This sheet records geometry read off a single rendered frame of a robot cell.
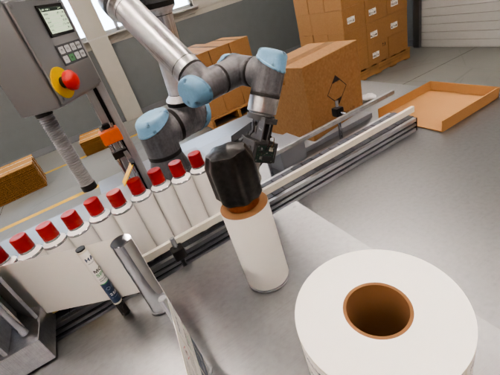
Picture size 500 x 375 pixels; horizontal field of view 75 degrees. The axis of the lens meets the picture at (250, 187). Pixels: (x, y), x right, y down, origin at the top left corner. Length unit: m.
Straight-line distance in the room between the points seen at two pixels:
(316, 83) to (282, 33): 6.09
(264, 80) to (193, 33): 5.66
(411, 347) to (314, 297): 0.12
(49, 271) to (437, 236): 0.81
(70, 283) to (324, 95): 0.96
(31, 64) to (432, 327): 0.74
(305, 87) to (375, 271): 0.80
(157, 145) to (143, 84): 5.15
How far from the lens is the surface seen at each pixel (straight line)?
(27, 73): 0.75
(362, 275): 0.48
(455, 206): 0.91
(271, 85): 0.82
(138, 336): 0.73
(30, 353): 0.80
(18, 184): 4.81
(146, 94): 6.26
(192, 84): 0.79
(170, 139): 1.11
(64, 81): 0.74
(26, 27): 0.75
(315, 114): 1.22
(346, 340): 0.42
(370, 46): 4.64
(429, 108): 1.42
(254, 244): 0.58
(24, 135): 6.28
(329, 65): 1.25
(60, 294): 0.81
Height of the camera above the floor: 1.38
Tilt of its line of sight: 30 degrees down
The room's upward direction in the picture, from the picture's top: 18 degrees counter-clockwise
